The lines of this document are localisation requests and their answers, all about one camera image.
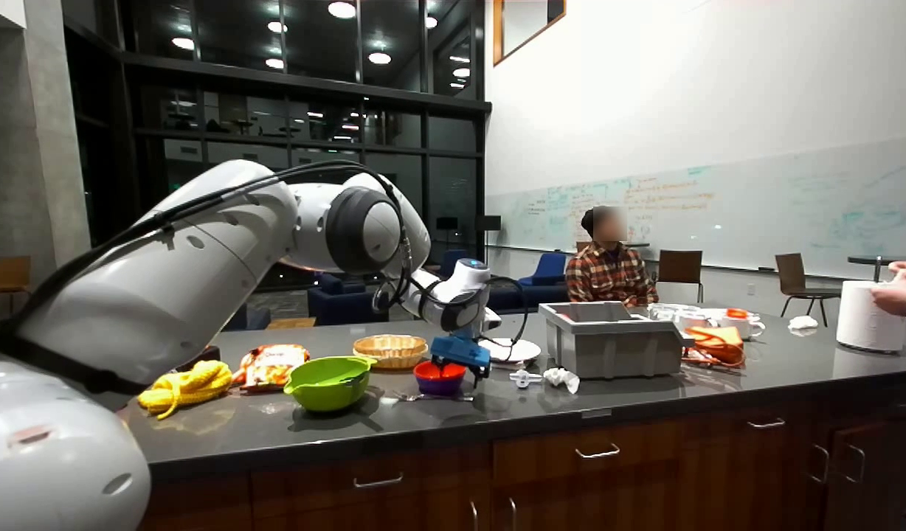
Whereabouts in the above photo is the woven wicker basket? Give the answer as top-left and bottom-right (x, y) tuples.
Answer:
(349, 330), (430, 376)

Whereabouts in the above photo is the wood framed window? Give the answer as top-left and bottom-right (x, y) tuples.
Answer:
(489, 0), (569, 67)

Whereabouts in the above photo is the purple and red bowl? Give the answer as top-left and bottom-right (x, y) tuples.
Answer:
(412, 358), (471, 398)

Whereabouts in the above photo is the green plastic bowl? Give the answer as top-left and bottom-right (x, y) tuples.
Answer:
(284, 352), (379, 417)

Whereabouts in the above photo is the yellow knitted cloth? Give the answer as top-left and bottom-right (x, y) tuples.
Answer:
(135, 358), (238, 421)

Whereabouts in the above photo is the seated person plaid shirt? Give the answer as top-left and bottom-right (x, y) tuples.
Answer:
(563, 204), (662, 311)

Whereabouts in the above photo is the standing person navy sweater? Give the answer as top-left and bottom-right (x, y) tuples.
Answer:
(867, 256), (906, 362)

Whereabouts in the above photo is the wooden counter cabinet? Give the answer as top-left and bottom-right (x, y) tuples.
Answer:
(125, 373), (906, 531)

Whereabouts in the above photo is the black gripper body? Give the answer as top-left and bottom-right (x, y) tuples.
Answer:
(469, 330), (500, 373)

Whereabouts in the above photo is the bagged bread loaf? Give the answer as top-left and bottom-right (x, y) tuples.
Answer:
(682, 321), (746, 373)

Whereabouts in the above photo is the white crumpled wrapper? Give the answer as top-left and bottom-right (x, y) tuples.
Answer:
(508, 362), (581, 395)

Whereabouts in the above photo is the white paper towel roll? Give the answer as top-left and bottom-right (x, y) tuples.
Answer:
(833, 278), (906, 355)

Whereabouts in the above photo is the wall whiteboard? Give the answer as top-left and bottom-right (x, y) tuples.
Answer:
(494, 141), (906, 274)

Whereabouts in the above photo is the low wooden table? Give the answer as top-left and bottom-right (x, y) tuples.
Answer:
(263, 314), (319, 334)

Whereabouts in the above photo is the long dark blue sofa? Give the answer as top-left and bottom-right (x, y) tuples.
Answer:
(489, 278), (569, 317)

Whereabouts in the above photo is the brown chair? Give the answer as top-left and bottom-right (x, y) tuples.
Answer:
(772, 250), (845, 328)
(656, 247), (705, 303)

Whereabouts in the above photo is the dark blue armchair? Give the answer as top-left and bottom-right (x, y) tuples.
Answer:
(306, 274), (389, 328)

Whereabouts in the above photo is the gray plastic bin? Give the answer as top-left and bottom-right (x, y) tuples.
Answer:
(538, 299), (688, 384)

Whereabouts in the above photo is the white plastic bag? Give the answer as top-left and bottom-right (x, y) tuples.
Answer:
(646, 299), (771, 342)

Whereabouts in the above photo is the orange snack bag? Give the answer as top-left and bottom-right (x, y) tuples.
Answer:
(237, 342), (312, 395)

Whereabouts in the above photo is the wooden chair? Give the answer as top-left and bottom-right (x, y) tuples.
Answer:
(0, 256), (33, 318)

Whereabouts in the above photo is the black high table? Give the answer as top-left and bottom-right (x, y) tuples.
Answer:
(848, 253), (898, 283)

